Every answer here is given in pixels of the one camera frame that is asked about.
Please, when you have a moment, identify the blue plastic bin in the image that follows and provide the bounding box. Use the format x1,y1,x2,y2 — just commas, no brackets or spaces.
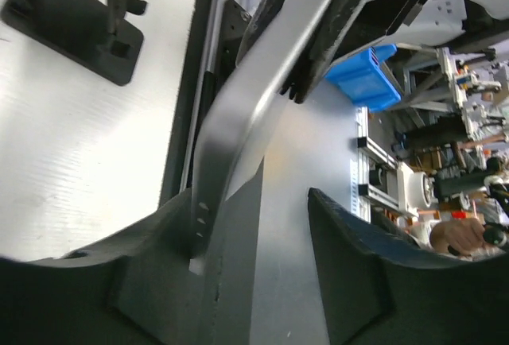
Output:
325,45,401,112

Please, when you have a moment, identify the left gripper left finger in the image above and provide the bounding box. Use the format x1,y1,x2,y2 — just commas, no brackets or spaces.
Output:
0,189,263,345

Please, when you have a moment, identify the person hand in background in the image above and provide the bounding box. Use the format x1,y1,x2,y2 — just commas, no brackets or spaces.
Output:
429,218,485,256

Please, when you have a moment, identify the silver edged black phone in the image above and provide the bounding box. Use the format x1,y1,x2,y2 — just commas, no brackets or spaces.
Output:
189,0,349,266

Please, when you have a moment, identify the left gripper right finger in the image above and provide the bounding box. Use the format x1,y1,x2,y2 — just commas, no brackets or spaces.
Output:
308,188,508,344

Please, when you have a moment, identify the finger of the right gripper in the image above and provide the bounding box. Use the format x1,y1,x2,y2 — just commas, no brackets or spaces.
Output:
234,0,402,103

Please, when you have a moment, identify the black folding phone stand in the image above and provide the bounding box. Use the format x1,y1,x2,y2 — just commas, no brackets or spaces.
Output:
1,0,147,86

